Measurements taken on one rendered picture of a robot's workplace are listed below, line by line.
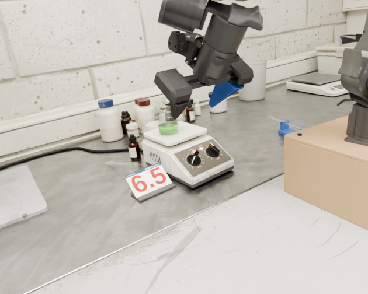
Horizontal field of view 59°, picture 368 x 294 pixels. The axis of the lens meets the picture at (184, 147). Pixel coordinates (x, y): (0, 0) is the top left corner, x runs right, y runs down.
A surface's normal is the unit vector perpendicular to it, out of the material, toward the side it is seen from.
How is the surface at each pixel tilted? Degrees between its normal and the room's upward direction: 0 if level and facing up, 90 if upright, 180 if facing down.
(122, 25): 90
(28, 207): 0
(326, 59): 94
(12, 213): 0
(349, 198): 90
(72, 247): 0
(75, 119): 90
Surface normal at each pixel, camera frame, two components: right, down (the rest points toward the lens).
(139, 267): -0.11, -0.92
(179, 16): -0.14, 0.66
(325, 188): -0.84, 0.29
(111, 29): 0.54, 0.25
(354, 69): -0.98, -0.19
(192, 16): -0.07, 0.48
